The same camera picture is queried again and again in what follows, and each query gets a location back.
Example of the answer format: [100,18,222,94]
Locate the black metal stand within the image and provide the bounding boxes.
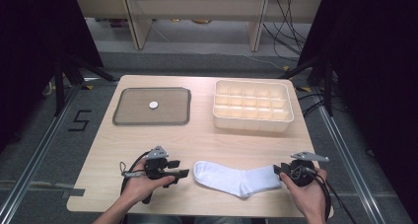
[53,52,120,117]
[279,54,335,117]

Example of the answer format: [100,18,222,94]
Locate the black tape floor mark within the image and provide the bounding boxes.
[67,109,93,132]

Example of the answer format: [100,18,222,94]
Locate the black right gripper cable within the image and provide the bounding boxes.
[307,166,358,224]

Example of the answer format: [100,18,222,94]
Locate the grey plug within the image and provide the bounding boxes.
[121,171,146,180]

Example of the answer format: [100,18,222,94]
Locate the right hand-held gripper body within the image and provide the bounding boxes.
[288,151,330,187]

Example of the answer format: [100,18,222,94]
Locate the beige wooden desk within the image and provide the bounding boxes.
[73,0,325,52]

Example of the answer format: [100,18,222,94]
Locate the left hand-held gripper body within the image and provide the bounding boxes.
[143,145,173,181]

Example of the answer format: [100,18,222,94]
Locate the black hanging cables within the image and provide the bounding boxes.
[261,0,313,59]

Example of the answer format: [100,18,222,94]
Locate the black floor cable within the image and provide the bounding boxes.
[296,91,330,118]

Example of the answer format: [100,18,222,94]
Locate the white sock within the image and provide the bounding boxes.
[192,160,283,199]

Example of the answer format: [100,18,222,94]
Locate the cream compartment storage box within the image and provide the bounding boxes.
[212,79,296,134]

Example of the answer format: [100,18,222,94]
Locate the person's right hand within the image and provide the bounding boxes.
[279,167,330,219]

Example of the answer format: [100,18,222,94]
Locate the black tape strip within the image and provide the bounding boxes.
[60,187,86,199]

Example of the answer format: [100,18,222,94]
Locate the person's left hand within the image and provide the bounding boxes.
[121,158,176,207]

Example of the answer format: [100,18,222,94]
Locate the black curtain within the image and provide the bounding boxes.
[297,0,418,222]
[0,0,104,153]

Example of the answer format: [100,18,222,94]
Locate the aluminium floor rail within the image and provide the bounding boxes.
[315,105,386,224]
[0,84,82,224]

